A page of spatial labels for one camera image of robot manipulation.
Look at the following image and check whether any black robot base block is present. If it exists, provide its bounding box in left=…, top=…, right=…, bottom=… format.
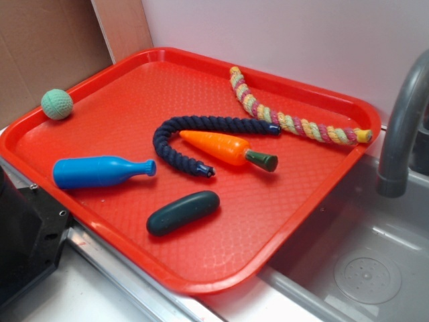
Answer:
left=1, top=169, right=71, bottom=309

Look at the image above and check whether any dark green plastic pickle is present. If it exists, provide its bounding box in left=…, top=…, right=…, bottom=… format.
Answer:
left=146, top=191, right=221, bottom=237

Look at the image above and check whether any red plastic tray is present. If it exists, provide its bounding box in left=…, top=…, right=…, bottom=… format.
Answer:
left=1, top=48, right=367, bottom=295

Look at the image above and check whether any orange plastic carrot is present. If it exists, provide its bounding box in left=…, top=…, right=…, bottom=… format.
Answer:
left=179, top=130, right=278, bottom=172

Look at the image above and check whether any blue plastic bottle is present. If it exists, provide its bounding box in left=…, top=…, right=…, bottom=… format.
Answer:
left=52, top=156, right=157, bottom=189

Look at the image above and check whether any green rubber ball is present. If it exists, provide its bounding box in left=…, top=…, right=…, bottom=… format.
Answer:
left=41, top=89, right=74, bottom=120

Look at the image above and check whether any grey toy sink basin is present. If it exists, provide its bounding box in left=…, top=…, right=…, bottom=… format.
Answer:
left=260, top=146, right=428, bottom=321

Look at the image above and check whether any grey sink faucet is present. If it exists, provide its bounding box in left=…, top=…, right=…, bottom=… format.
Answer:
left=376, top=51, right=428, bottom=198

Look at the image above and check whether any brown cardboard panel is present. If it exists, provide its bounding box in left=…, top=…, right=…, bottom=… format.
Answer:
left=1, top=1, right=153, bottom=127

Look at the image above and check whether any navy blue rope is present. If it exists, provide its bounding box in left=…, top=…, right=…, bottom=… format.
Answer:
left=152, top=115, right=282, bottom=178

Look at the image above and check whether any multicolour braided rope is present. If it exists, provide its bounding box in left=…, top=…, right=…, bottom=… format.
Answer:
left=229, top=66, right=374, bottom=146

